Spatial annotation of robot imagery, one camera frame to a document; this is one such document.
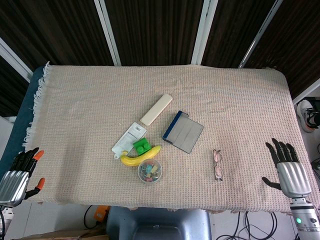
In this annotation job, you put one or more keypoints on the clear jar of binder clips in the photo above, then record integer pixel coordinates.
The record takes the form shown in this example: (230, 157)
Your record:
(150, 172)

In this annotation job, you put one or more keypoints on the brown cardboard box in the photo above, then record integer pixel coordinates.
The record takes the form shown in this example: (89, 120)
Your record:
(62, 235)

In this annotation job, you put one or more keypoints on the orange device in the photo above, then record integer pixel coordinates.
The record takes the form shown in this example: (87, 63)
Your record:
(101, 213)

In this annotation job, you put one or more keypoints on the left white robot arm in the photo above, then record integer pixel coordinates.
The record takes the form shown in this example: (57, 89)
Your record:
(5, 208)

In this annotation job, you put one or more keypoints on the long beige pencil case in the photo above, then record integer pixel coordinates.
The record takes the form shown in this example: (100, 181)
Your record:
(156, 109)

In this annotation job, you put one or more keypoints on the dark blue glasses case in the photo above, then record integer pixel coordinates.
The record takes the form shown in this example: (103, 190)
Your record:
(183, 135)

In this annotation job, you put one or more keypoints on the white product packaging card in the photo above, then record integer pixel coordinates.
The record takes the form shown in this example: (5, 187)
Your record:
(127, 138)

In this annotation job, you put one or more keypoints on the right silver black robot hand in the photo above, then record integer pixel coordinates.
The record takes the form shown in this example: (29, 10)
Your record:
(293, 177)

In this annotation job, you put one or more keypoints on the green toy brick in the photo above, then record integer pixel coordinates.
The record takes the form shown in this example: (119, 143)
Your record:
(141, 145)

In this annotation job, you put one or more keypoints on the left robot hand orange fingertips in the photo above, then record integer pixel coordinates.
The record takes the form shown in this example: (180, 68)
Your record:
(12, 185)

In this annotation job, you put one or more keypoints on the beige woven tablecloth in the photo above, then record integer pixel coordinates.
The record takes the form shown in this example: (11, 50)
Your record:
(87, 100)

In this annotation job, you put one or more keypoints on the thin-framed eyeglasses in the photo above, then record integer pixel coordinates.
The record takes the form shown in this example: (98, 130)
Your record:
(218, 157)

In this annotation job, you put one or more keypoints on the yellow toy banana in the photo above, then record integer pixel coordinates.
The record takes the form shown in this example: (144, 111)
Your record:
(132, 161)

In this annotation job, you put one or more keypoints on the grey-blue robot torso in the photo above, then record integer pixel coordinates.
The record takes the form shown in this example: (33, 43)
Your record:
(160, 220)

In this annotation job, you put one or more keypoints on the white sneaker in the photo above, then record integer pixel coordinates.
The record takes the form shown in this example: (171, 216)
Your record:
(303, 112)

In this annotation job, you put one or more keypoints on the white frame post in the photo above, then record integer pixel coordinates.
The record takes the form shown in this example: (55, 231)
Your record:
(307, 92)
(260, 35)
(12, 60)
(107, 32)
(203, 32)

